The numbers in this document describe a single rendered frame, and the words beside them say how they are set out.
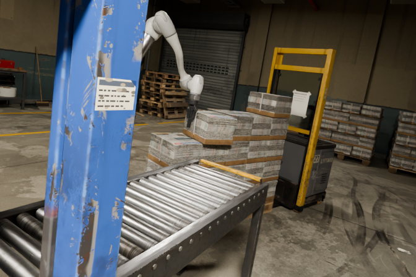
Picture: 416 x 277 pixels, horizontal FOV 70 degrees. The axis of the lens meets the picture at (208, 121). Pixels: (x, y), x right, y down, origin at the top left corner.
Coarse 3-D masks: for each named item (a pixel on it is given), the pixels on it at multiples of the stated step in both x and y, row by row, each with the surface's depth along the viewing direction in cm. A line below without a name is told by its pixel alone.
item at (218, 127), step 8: (200, 120) 242; (208, 120) 233; (216, 120) 235; (224, 120) 240; (232, 120) 244; (200, 128) 241; (208, 128) 234; (216, 128) 238; (224, 128) 242; (232, 128) 247; (200, 136) 241; (208, 136) 236; (216, 136) 240; (224, 136) 245; (232, 136) 249
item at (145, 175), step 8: (192, 160) 197; (160, 168) 171; (168, 168) 173; (176, 168) 178; (136, 176) 153; (144, 176) 155; (128, 184) 145; (16, 208) 104; (24, 208) 105; (32, 208) 106; (0, 216) 98; (8, 216) 99; (16, 216) 101
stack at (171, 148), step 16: (160, 144) 238; (176, 144) 225; (192, 144) 233; (208, 144) 245; (240, 144) 272; (256, 144) 288; (176, 160) 227; (208, 160) 249; (224, 160) 262; (240, 176) 282
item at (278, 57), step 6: (276, 48) 359; (276, 54) 359; (282, 54) 362; (276, 60) 367; (276, 72) 366; (270, 78) 365; (276, 78) 363; (270, 84) 365; (276, 84) 366; (270, 90) 366
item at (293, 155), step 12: (288, 132) 403; (288, 144) 361; (300, 144) 349; (324, 144) 356; (288, 156) 361; (300, 156) 349; (324, 156) 353; (288, 168) 360; (300, 168) 348; (312, 168) 339; (324, 168) 360; (312, 180) 345; (324, 180) 368; (312, 192) 355; (324, 192) 373; (312, 204) 359
